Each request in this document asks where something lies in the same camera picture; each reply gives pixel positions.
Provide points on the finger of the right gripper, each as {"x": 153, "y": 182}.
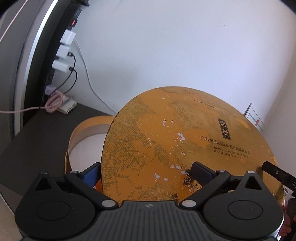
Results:
{"x": 271, "y": 169}

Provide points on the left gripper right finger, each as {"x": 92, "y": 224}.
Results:
{"x": 212, "y": 182}

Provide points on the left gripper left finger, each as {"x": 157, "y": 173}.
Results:
{"x": 82, "y": 183}

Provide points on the round gold box lid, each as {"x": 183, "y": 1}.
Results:
{"x": 157, "y": 136}

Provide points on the person's right hand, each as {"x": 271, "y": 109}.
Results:
{"x": 285, "y": 228}

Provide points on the white foam box insert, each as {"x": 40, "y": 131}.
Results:
{"x": 87, "y": 152}

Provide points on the round gold box base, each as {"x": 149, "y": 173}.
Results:
{"x": 89, "y": 127}

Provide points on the framed certificate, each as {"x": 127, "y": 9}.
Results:
{"x": 254, "y": 118}

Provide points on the spiral notebook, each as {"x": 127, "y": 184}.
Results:
{"x": 67, "y": 106}

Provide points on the bottom white charger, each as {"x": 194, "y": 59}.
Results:
{"x": 62, "y": 66}

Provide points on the white charger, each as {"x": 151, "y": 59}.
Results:
{"x": 67, "y": 37}
{"x": 64, "y": 51}
{"x": 62, "y": 66}

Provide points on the middle white charger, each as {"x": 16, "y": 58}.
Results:
{"x": 64, "y": 51}

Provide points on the top white charger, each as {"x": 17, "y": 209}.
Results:
{"x": 67, "y": 37}

